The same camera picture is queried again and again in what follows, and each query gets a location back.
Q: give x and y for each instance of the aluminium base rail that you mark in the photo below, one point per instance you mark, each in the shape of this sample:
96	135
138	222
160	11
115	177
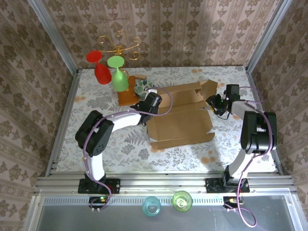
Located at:
163	183

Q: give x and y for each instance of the wooden rack base board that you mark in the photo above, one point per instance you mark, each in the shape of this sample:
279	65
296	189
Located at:
126	97

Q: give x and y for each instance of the floral tablecloth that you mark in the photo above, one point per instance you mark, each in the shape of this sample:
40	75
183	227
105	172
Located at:
173	158

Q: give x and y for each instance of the grey metal shelf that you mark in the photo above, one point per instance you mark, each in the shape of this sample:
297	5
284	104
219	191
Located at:
120	219

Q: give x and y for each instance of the small wooden dowel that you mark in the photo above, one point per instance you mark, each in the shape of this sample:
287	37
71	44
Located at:
140	77

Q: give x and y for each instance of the green glass cup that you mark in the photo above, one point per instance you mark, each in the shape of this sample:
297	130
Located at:
182	201

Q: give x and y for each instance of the teal glass cup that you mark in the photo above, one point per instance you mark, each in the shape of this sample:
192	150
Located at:
151	207

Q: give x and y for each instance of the small black controller board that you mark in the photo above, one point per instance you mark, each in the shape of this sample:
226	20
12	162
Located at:
231	200
96	199

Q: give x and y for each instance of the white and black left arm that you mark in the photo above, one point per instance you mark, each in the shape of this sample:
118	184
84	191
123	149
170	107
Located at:
96	134

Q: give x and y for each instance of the green wine glass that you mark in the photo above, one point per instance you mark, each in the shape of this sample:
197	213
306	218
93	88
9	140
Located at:
119	80

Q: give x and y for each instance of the leaf-patterned ceramic bowl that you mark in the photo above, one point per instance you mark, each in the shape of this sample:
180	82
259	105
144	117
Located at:
142	87

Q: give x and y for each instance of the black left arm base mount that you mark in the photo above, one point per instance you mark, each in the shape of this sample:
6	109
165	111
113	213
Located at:
113	186

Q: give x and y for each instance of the red wine glass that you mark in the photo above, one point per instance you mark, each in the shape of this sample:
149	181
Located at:
102	72

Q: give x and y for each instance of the brown cardboard box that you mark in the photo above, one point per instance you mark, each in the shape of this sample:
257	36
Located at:
180	125

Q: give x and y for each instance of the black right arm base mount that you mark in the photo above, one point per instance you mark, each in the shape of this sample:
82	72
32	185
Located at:
214	186

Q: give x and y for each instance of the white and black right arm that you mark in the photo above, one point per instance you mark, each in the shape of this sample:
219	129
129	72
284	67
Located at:
257	134

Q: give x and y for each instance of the aluminium frame post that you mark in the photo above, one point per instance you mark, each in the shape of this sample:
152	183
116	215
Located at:
53	31
267	31

